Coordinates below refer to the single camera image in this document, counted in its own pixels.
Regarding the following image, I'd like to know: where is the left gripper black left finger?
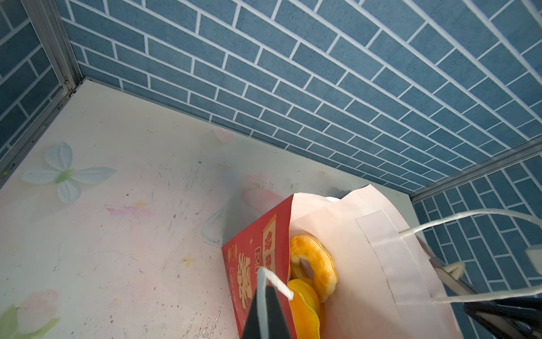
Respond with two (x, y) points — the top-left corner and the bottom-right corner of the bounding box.
(241, 285), (292, 339)

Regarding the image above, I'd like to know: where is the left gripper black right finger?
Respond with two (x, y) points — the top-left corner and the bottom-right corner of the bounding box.
(464, 297), (541, 338)

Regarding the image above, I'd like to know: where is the round striped fake bun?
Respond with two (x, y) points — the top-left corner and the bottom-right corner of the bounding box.
(287, 279), (321, 338)

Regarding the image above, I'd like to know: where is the glazed fake donut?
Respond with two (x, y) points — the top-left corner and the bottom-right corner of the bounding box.
(289, 234), (339, 303)

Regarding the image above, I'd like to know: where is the red white paper bag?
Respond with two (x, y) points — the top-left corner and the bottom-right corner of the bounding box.
(221, 184), (542, 339)

